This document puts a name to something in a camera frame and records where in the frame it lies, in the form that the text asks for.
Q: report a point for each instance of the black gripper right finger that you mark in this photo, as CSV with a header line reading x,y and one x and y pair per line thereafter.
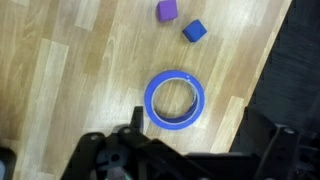
x,y
263,133

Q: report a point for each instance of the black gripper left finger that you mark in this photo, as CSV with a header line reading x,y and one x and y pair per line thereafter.
x,y
137,116

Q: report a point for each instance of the blue masking tape roll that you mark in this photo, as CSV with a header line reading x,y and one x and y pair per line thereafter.
x,y
149,100

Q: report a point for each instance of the blue foam cube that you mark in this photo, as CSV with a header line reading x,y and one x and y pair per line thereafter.
x,y
194,30

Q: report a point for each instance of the purple foam cube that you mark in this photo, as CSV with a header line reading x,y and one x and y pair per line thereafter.
x,y
167,10

